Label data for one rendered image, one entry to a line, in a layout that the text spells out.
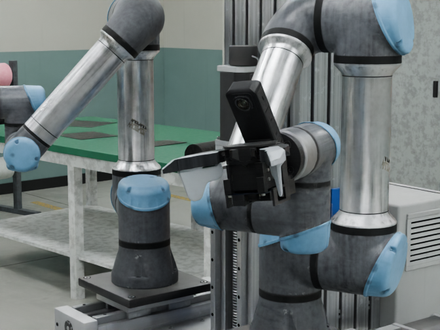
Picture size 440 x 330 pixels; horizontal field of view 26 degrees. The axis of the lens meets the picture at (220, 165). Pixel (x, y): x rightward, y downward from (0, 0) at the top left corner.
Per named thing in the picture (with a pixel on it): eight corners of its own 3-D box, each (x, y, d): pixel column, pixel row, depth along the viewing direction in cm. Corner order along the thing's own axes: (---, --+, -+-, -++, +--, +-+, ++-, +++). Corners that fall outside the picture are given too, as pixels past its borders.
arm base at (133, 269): (154, 267, 227) (154, 226, 225) (191, 281, 215) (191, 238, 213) (99, 277, 218) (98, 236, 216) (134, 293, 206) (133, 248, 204)
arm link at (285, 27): (267, -28, 169) (177, 204, 146) (325, -30, 164) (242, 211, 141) (285, 16, 178) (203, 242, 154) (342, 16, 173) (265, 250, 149)
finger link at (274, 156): (299, 199, 113) (282, 191, 122) (293, 150, 113) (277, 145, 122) (274, 203, 113) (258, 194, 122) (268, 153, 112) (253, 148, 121)
